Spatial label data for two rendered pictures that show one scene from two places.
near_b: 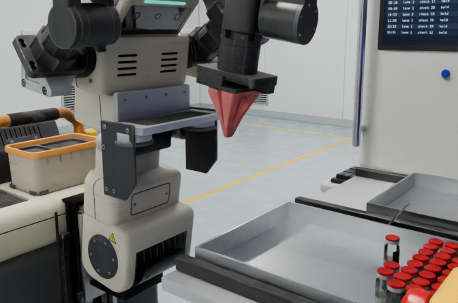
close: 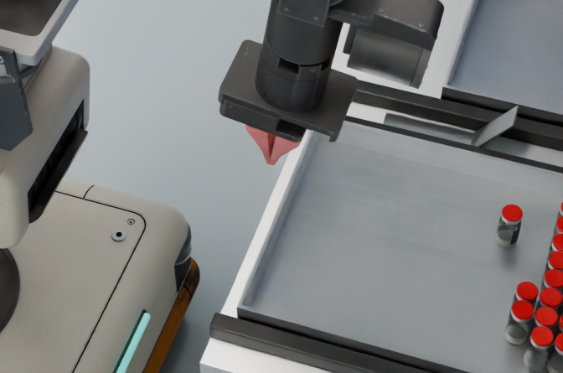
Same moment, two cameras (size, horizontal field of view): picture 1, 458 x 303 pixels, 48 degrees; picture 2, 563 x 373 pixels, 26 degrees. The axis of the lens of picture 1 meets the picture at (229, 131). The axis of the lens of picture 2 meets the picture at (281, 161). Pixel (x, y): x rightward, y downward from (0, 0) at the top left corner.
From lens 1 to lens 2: 0.70 m
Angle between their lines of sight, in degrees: 42
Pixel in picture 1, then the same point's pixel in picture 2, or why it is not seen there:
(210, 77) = (251, 116)
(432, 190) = not seen: outside the picture
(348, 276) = (457, 282)
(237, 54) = (303, 90)
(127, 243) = (13, 192)
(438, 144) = not seen: outside the picture
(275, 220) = (307, 161)
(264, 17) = (361, 60)
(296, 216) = not seen: hidden behind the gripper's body
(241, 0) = (314, 28)
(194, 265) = (247, 339)
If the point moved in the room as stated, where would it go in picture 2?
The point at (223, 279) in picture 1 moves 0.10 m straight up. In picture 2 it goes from (299, 355) to (301, 296)
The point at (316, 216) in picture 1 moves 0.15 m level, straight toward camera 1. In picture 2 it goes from (371, 139) to (403, 251)
